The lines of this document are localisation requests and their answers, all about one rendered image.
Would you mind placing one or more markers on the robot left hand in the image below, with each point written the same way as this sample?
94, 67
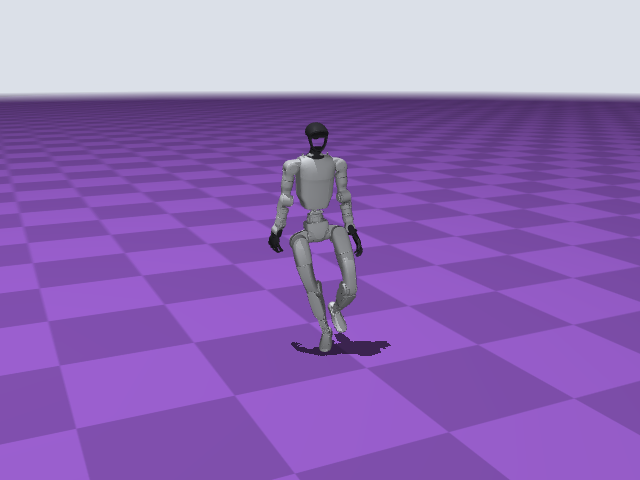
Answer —
356, 239

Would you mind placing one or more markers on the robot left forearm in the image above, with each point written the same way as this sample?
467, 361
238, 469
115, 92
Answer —
347, 214

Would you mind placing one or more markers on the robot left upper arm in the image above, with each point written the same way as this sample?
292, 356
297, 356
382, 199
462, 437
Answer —
343, 195

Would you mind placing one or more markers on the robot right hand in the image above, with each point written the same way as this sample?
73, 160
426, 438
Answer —
274, 241

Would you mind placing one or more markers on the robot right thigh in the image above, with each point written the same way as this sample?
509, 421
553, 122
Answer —
303, 260

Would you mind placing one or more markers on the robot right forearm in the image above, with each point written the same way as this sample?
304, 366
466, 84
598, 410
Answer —
281, 216

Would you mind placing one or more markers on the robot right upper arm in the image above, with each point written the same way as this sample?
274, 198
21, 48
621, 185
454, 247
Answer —
290, 168

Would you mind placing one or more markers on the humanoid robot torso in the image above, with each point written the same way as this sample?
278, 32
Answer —
314, 188

